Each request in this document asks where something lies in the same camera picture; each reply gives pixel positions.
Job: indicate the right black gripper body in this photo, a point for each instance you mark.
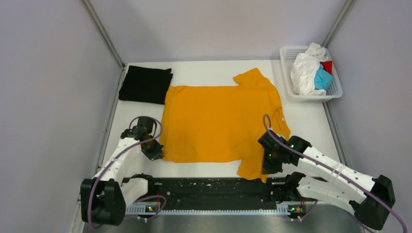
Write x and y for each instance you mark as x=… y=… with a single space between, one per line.
x=271 y=163

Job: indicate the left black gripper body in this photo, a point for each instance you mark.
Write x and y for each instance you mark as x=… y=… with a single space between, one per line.
x=153 y=150

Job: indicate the orange t shirt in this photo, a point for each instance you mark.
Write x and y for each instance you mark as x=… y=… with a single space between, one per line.
x=221 y=124

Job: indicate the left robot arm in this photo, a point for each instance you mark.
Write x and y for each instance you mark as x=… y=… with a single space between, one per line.
x=106 y=196

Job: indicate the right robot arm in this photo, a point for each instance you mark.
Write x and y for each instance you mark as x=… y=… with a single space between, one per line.
x=317 y=176

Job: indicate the folded black t shirt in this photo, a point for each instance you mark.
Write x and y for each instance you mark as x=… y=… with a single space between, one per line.
x=149 y=85

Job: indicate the white t shirt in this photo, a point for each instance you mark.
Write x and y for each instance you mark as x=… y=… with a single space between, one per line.
x=304 y=70

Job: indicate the light blue t shirt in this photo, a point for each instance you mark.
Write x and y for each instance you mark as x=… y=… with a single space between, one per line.
x=322 y=79

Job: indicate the white plastic basket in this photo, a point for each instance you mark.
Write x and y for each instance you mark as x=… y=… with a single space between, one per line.
x=288 y=55

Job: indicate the red t shirt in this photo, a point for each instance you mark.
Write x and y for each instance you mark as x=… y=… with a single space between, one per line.
x=328 y=66

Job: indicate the white slotted cable duct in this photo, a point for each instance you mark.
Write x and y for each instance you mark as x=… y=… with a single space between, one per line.
x=148 y=210

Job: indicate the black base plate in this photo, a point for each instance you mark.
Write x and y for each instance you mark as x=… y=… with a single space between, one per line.
x=221 y=194

